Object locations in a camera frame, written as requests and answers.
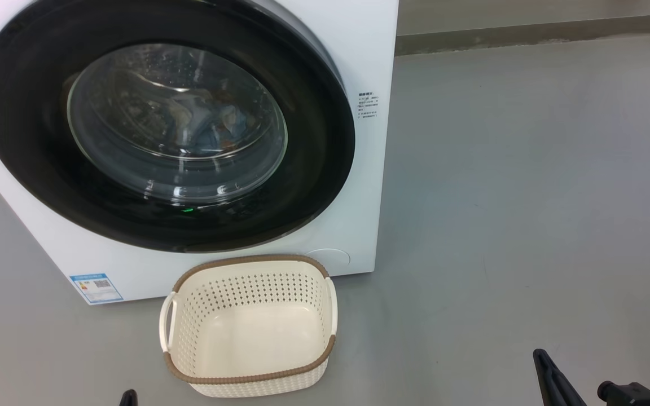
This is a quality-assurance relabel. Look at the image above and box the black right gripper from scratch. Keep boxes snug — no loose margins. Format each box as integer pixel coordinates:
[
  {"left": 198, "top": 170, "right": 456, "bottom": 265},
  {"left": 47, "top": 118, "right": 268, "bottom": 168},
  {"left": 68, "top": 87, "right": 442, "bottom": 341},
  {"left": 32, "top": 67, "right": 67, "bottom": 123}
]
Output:
[{"left": 533, "top": 348, "right": 650, "bottom": 406}]

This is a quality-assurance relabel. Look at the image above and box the blue cartoon print garment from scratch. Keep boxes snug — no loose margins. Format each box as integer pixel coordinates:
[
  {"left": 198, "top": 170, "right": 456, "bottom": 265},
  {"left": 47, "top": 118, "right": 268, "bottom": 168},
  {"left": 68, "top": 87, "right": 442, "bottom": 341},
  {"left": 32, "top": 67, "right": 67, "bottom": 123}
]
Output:
[{"left": 167, "top": 90, "right": 252, "bottom": 157}]

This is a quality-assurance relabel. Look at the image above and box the black round glass washer door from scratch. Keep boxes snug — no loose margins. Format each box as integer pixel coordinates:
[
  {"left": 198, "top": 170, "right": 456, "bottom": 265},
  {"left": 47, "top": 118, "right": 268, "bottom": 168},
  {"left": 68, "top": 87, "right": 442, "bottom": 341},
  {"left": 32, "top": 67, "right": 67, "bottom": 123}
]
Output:
[{"left": 0, "top": 0, "right": 356, "bottom": 253}]

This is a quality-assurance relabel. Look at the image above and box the cream perforated laundry basket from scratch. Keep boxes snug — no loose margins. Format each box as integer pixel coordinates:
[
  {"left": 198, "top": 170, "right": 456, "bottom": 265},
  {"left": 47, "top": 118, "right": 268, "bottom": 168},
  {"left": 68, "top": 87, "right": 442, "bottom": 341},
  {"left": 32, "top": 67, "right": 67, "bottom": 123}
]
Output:
[{"left": 159, "top": 254, "right": 338, "bottom": 398}]

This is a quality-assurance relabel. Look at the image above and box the white front-load washing machine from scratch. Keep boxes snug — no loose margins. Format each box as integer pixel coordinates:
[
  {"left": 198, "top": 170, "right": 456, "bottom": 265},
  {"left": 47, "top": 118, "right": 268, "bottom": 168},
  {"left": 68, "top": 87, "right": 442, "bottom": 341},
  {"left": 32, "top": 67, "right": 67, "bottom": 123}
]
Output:
[{"left": 0, "top": 0, "right": 400, "bottom": 305}]

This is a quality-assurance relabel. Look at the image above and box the blue energy label sticker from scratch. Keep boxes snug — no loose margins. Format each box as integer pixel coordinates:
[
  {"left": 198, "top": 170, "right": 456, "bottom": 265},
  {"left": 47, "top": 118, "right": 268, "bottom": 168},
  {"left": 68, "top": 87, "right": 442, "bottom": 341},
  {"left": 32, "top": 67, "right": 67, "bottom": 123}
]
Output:
[{"left": 69, "top": 273, "right": 124, "bottom": 305}]

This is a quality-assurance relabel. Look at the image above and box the steel washer drum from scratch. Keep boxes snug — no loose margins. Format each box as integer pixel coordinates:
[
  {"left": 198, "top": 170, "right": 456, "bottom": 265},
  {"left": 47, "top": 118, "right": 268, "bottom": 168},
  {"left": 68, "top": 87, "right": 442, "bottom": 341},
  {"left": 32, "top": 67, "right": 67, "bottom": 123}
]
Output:
[{"left": 77, "top": 48, "right": 280, "bottom": 164}]

